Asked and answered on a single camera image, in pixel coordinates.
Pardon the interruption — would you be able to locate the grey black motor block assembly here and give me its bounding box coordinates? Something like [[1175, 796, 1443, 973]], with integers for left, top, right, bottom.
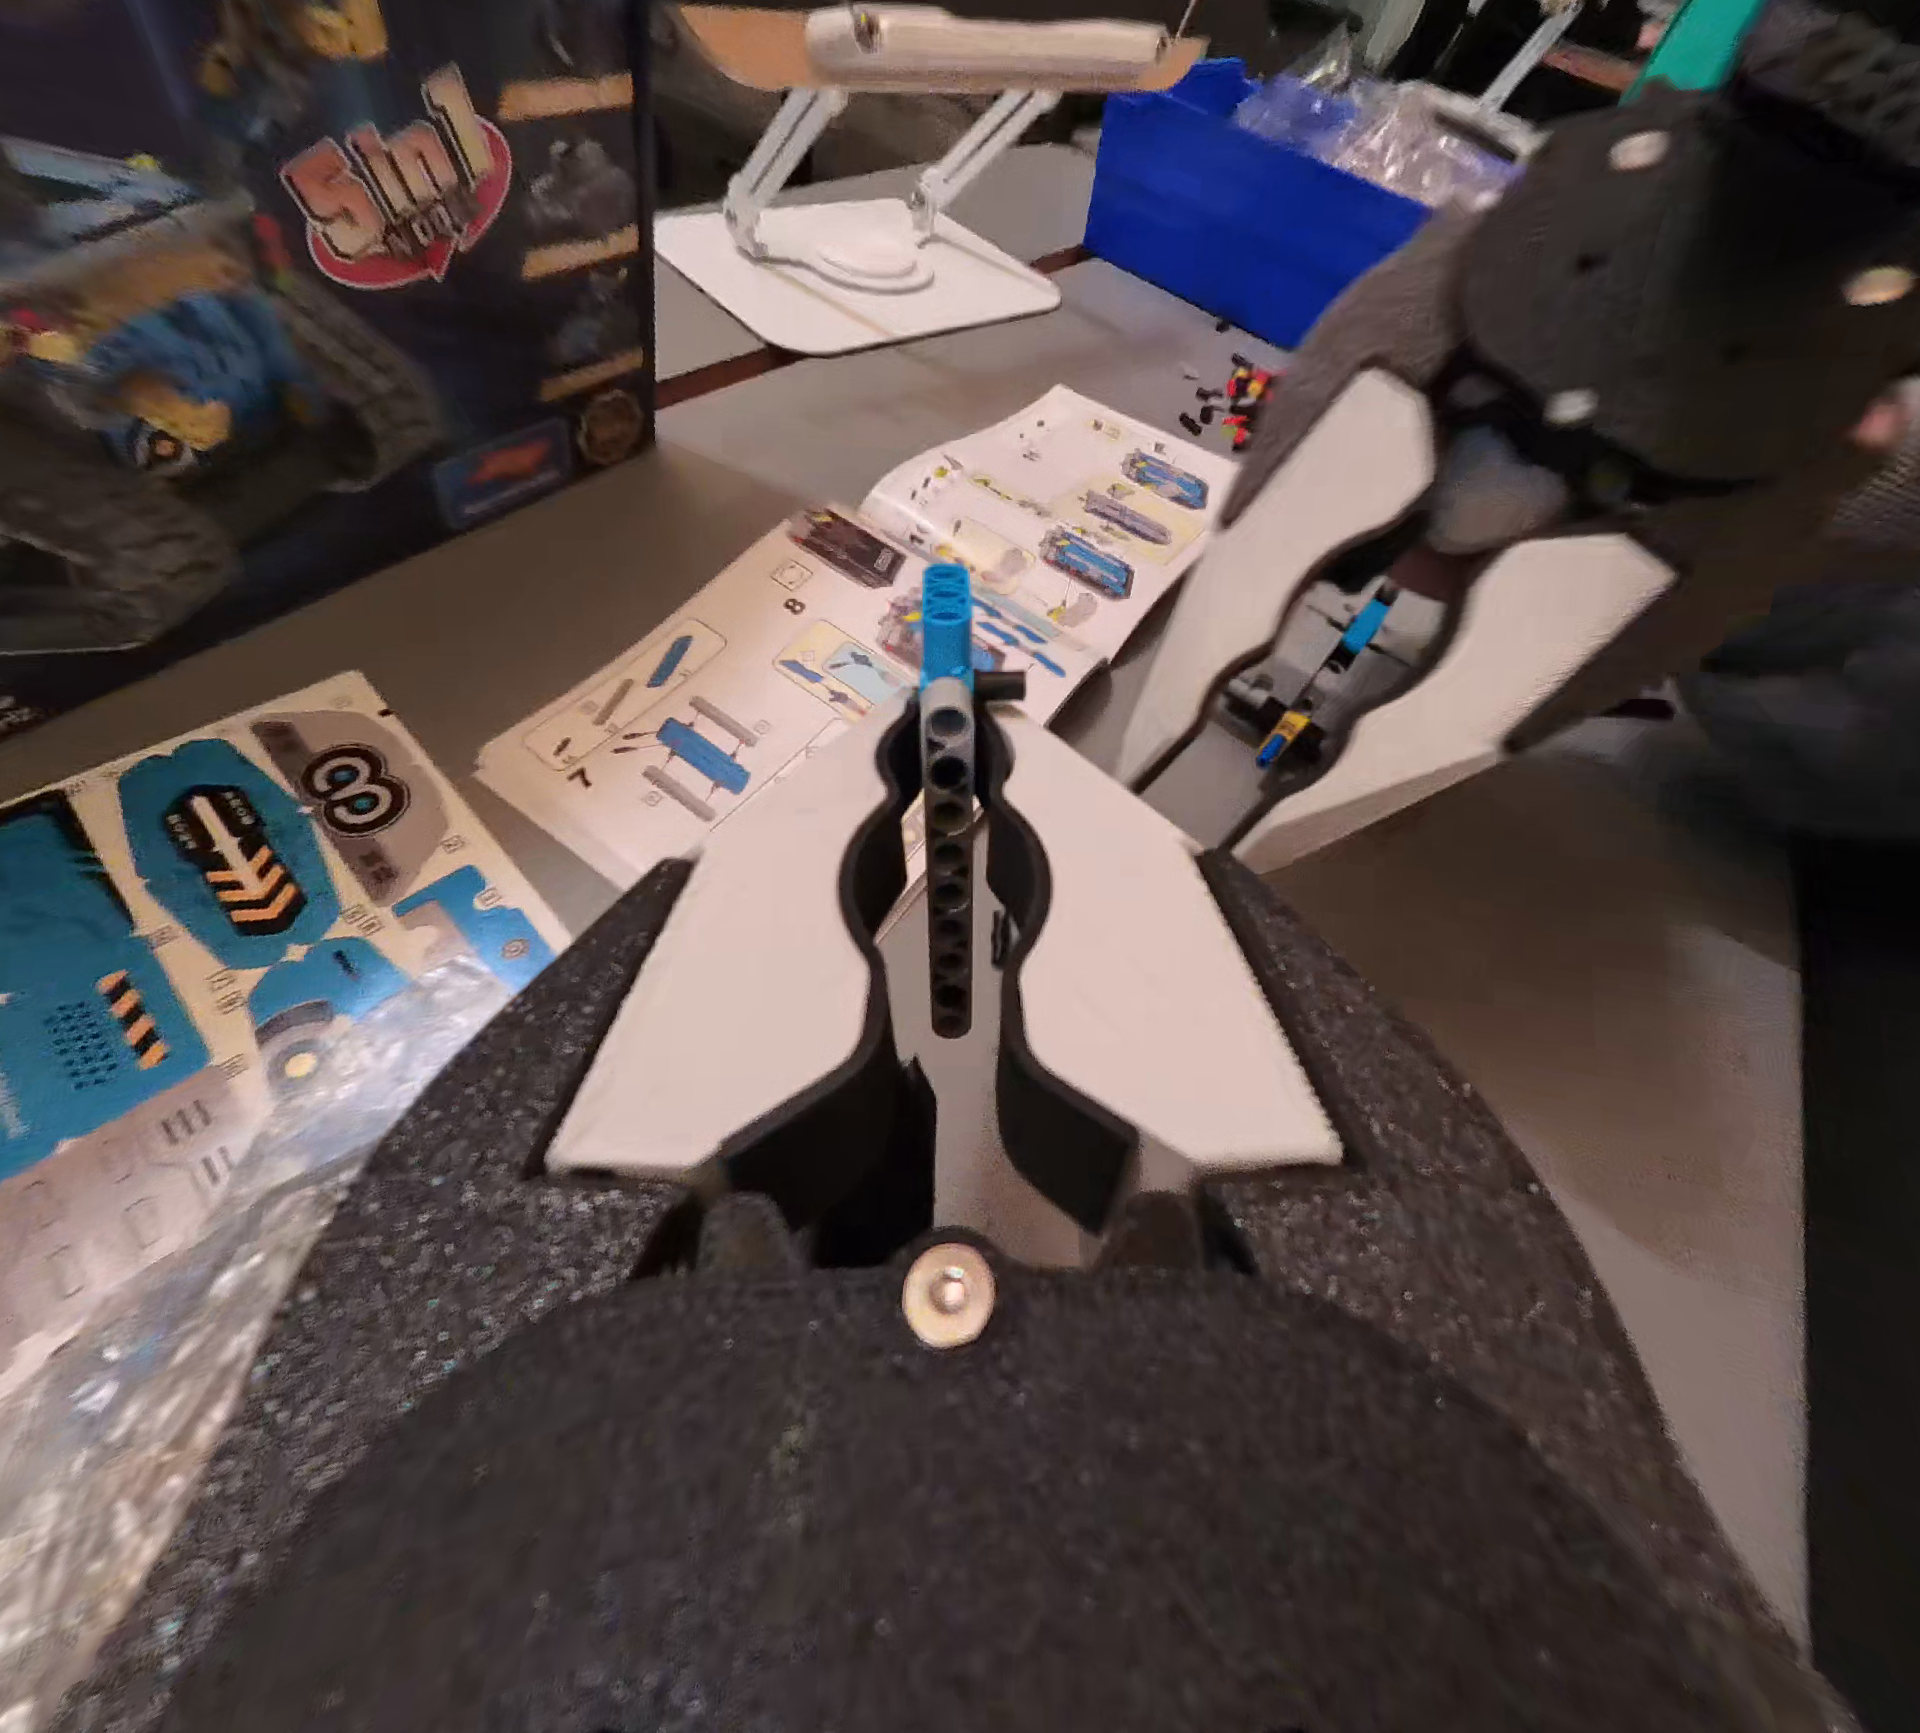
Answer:
[[1222, 578, 1419, 774]]

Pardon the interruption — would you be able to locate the blue plastic bin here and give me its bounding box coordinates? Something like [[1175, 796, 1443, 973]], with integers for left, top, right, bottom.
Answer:
[[1082, 57, 1442, 347]]

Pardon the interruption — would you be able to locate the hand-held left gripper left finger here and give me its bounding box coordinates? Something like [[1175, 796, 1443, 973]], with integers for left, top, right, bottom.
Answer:
[[541, 693, 923, 1186]]

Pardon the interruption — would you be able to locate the pile of small building pieces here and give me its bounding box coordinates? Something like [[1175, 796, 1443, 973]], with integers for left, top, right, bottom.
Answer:
[[1175, 353, 1284, 443]]

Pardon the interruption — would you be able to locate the grey perforated building beam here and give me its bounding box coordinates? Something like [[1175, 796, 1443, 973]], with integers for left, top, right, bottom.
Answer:
[[917, 674, 983, 1042]]

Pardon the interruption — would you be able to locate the white wooden-top laptop stand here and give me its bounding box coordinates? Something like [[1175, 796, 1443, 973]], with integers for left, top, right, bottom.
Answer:
[[653, 0, 1236, 359]]

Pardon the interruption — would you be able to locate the clear bubble wrap bag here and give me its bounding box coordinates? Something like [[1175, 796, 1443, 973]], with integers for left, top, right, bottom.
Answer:
[[0, 952, 512, 1733]]

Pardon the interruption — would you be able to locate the blue sticker sheet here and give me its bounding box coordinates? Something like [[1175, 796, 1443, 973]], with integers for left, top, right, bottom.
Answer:
[[0, 670, 576, 1316]]

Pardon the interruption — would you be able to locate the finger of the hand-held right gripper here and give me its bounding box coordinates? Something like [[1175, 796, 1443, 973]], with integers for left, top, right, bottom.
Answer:
[[1230, 532, 1680, 876], [1115, 371, 1442, 791]]

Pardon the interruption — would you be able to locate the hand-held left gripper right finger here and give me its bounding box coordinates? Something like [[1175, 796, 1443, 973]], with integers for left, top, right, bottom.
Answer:
[[972, 693, 1348, 1182]]

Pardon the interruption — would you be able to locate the blue perforated building beam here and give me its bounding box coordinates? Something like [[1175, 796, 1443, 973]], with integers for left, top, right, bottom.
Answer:
[[917, 563, 978, 689]]

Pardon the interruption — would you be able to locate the dark blue toy set box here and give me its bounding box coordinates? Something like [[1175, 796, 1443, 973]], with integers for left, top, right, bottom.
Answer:
[[0, 0, 659, 731]]

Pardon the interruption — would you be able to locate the grey desk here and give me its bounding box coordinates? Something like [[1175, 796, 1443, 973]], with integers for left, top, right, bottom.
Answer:
[[0, 134, 1818, 1615]]

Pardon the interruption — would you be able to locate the open instruction booklet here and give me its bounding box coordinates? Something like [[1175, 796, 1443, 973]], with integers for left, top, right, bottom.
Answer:
[[476, 383, 1247, 892]]

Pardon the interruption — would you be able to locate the black dotted mat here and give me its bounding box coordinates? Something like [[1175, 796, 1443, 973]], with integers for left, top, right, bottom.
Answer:
[[1791, 849, 1920, 1733]]

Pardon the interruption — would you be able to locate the pile of clear plastic bags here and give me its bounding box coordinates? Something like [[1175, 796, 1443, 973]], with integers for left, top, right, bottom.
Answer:
[[1231, 23, 1547, 213]]

